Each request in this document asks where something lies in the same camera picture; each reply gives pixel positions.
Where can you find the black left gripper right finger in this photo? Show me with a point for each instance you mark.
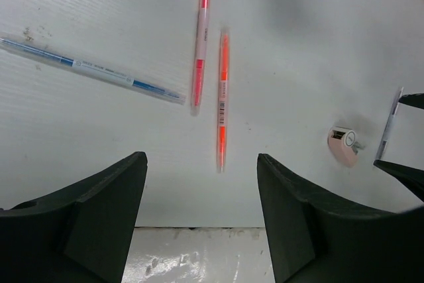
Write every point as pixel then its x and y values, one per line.
pixel 315 235

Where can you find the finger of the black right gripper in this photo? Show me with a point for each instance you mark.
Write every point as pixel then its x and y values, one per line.
pixel 411 178
pixel 415 100

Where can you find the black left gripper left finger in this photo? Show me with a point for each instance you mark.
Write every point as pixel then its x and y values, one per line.
pixel 80 233

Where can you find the orange gel pen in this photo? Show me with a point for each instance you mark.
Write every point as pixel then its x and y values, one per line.
pixel 223 97

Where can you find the grey clear pen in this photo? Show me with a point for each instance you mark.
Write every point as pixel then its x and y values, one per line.
pixel 92 70

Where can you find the pink gel pen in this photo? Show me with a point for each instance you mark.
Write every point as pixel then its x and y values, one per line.
pixel 200 56

